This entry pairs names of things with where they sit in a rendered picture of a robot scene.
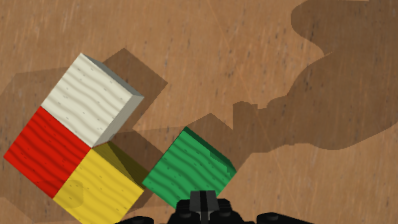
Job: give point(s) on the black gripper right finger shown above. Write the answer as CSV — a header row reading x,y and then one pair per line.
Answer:
x,y
227,216

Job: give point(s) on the yellow wooden cube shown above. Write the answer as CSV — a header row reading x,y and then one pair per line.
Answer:
x,y
103,187

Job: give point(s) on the red cube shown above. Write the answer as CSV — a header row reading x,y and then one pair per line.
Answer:
x,y
46,152

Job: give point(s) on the beige wood-grain cube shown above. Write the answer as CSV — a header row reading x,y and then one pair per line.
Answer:
x,y
92,101

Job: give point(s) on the green cube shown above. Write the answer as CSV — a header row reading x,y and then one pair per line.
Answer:
x,y
190,164

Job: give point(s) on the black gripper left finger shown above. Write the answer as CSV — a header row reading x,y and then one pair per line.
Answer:
x,y
183,213

